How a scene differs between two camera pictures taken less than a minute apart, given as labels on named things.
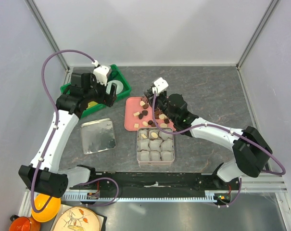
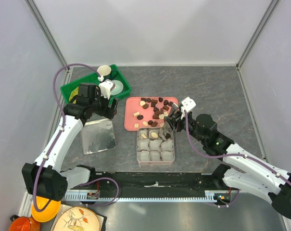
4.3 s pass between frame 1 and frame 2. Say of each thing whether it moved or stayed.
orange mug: stayed
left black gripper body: moved
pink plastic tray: stayed
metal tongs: moved
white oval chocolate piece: stayed
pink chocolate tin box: stayed
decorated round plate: stayed
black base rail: stayed
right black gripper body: moved
